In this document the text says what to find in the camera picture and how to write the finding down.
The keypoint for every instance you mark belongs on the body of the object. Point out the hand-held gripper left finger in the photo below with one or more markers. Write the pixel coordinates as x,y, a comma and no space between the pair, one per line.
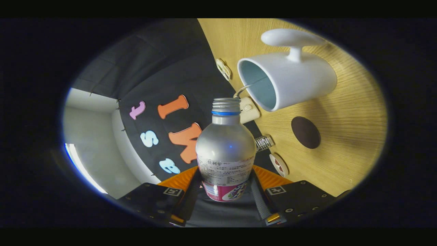
191,200

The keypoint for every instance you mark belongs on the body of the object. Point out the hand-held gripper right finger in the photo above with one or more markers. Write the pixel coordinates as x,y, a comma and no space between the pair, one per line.
263,203

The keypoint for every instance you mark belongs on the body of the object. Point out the silver juice bottle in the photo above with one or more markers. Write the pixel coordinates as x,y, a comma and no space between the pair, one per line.
225,147

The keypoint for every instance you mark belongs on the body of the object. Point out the dark brown round coaster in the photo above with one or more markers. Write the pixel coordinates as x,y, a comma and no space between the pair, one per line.
305,132

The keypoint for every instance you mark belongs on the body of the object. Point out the white cup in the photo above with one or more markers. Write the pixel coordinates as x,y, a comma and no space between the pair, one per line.
300,78

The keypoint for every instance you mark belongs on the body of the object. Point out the small plate with red food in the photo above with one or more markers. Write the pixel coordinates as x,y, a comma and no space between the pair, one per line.
279,165

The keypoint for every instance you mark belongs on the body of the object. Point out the white toaster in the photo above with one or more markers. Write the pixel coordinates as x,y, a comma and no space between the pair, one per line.
248,111

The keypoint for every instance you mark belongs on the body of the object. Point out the wooden table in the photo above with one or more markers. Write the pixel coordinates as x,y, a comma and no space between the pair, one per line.
348,130

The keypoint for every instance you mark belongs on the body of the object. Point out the long ceiling light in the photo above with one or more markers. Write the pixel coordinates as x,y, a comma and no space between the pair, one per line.
82,167

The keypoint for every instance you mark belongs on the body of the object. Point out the black backdrop cloth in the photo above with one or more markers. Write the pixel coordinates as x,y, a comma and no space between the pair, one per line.
164,75

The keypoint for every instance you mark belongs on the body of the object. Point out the white divided condiment tray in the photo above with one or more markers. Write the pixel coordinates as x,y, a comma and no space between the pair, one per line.
223,69

